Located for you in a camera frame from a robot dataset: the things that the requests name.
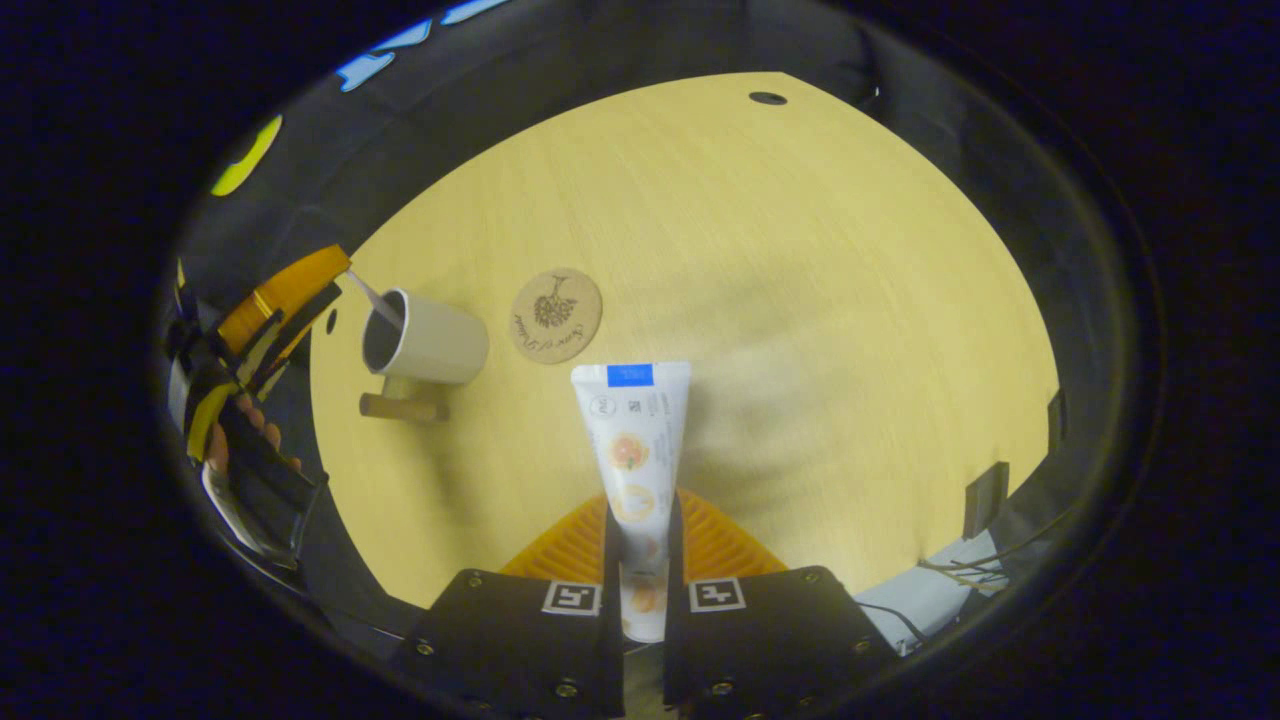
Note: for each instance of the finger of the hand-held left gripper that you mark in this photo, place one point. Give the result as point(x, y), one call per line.
point(290, 340)
point(285, 295)

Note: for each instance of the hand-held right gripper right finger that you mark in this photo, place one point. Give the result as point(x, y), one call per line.
point(760, 640)

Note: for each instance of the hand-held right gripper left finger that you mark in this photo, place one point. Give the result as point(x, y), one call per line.
point(520, 650)

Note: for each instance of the white toothbrush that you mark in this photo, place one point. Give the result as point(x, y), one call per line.
point(375, 298)

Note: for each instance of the white toothpaste tube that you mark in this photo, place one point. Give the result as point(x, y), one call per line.
point(632, 440)

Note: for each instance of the round wooden coaster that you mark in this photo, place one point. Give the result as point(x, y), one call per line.
point(556, 315)

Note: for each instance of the black table clamp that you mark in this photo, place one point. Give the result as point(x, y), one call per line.
point(1055, 420)
point(985, 500)

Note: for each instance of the black backdrop cloth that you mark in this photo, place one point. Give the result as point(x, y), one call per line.
point(480, 100)

